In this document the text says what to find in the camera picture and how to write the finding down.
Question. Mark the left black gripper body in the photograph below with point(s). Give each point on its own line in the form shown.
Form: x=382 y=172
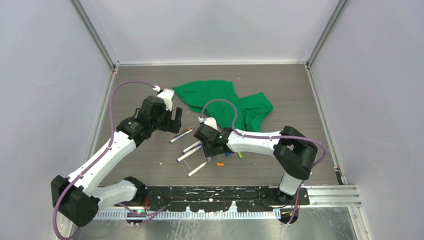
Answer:
x=162 y=123

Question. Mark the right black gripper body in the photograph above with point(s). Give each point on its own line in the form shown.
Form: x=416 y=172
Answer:
x=208 y=150

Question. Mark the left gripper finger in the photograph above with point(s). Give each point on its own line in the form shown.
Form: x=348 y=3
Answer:
x=175 y=127
x=178 y=115

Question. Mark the white marker green tip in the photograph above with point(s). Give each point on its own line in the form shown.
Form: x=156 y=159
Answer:
x=197 y=169

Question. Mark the red orange pen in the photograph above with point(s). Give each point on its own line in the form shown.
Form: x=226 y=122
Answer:
x=183 y=132

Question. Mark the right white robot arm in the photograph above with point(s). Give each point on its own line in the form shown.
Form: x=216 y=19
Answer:
x=290 y=148

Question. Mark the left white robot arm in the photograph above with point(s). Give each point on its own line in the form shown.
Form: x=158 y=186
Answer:
x=79 y=196

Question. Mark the white marker blue tip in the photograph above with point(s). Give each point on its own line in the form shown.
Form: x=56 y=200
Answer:
x=191 y=147

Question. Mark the white marker blue end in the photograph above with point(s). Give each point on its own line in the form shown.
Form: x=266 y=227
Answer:
x=181 y=158

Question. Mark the green cloth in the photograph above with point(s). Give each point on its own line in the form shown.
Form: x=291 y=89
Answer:
x=251 y=110

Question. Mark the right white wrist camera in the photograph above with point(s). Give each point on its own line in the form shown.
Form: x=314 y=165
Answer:
x=209 y=121

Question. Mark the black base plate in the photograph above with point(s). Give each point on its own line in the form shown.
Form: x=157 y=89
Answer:
x=212 y=198

